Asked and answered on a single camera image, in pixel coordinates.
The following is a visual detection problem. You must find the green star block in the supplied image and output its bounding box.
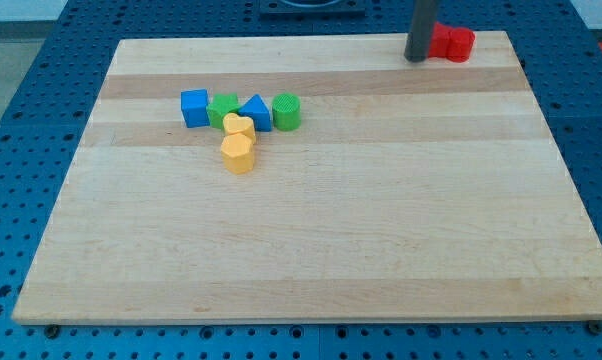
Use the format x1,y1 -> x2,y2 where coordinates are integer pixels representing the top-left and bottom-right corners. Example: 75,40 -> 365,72
206,93 -> 240,130

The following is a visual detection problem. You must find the red block left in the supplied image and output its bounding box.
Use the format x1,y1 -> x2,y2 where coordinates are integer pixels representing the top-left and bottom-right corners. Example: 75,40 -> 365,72
428,22 -> 452,58

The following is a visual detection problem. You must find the green cylinder block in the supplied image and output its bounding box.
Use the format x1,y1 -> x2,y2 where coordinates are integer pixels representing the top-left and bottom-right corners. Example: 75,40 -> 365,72
272,93 -> 301,131

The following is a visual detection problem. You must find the yellow heart block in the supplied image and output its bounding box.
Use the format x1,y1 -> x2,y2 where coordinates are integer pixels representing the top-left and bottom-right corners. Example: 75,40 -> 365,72
223,113 -> 256,143

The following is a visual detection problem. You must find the red block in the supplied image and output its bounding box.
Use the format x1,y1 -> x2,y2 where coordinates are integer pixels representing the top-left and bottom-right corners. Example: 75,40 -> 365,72
428,22 -> 452,58
446,27 -> 476,63

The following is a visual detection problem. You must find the blue triangle block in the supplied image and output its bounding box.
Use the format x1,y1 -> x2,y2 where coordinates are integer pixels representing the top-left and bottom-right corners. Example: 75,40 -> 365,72
239,94 -> 272,132

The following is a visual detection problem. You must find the yellow hexagon block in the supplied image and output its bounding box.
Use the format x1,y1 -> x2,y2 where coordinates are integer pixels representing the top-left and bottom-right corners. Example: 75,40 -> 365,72
220,133 -> 255,174

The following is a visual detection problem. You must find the light wooden board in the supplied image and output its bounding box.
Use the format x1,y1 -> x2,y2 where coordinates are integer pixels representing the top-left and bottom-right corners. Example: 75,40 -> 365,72
12,31 -> 602,326

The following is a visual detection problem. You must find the blue cube block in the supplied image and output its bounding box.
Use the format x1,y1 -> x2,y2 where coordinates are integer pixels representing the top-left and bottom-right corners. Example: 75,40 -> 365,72
180,89 -> 210,128

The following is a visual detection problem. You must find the red block right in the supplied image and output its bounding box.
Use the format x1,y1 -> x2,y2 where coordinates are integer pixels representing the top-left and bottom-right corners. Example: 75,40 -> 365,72
446,27 -> 476,63

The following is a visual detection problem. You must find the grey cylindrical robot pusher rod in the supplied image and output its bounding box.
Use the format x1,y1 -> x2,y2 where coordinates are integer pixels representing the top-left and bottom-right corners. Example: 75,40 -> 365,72
404,0 -> 440,63

